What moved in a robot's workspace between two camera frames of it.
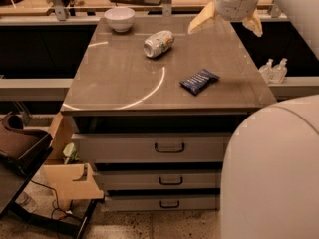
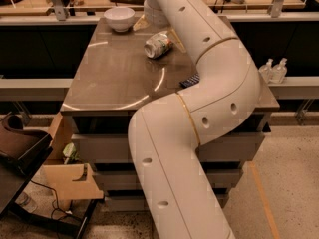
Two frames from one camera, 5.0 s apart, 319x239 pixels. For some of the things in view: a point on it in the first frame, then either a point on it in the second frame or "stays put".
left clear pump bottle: [267, 72] stays put
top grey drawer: [157, 147] stays put
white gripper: [236, 11] → [152, 16]
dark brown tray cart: [22, 152] stays put
